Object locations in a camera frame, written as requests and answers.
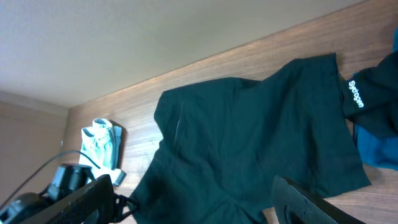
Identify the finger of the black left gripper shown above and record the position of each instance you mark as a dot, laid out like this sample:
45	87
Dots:
123	207

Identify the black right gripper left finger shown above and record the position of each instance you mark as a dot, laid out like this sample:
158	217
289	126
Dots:
92	203

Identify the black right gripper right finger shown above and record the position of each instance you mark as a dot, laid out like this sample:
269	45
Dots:
294	205

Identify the black shorts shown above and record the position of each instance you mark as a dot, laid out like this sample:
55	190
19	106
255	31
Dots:
225	140

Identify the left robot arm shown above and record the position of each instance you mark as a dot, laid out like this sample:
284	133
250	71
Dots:
68	178

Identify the folded light blue jeans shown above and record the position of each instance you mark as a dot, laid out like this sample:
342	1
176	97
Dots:
101	143

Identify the blue garment pile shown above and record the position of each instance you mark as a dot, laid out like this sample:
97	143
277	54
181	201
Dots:
375	151

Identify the black shirt with white logo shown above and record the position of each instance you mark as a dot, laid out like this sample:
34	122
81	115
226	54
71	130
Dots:
369	99

